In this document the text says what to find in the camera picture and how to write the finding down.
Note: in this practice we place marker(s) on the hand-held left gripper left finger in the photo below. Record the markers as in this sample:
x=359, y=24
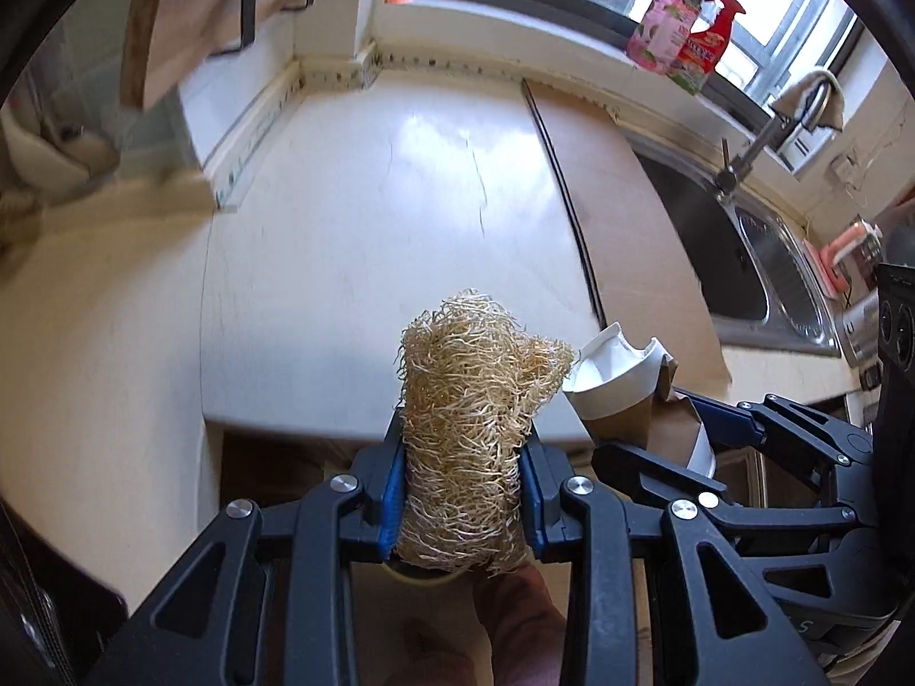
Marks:
x=392, y=493

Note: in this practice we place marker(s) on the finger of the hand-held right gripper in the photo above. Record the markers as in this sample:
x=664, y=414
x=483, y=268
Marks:
x=643, y=468
x=725, y=423

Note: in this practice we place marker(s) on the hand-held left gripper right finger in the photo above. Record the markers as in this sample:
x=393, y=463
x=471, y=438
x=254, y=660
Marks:
x=532, y=507

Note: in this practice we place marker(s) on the brown paper cup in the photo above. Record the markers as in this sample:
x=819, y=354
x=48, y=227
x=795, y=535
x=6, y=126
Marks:
x=615, y=400

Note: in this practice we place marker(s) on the cream rimmed trash can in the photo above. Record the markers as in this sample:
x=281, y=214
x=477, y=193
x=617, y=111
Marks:
x=422, y=573

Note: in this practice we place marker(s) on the tan loofah sponge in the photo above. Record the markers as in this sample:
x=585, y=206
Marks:
x=464, y=429

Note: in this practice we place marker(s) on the stainless steel sink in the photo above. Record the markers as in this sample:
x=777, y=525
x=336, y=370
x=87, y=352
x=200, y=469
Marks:
x=772, y=271

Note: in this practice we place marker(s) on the pink plastic holder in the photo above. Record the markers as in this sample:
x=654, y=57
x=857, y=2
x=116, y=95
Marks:
x=836, y=257

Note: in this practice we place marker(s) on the metal faucet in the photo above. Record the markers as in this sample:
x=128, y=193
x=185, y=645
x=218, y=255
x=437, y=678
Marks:
x=750, y=150

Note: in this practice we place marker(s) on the grey cloth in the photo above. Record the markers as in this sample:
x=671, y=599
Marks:
x=826, y=111

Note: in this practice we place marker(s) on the black stove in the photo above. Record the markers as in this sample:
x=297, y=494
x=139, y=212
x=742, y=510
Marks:
x=50, y=600

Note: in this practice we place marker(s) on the red spray bottle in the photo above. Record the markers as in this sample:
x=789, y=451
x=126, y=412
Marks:
x=708, y=50

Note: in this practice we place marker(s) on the pink soap bottle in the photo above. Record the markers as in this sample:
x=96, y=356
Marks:
x=665, y=28

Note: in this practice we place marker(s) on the white ceramic bowl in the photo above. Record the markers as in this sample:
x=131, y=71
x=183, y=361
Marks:
x=43, y=154

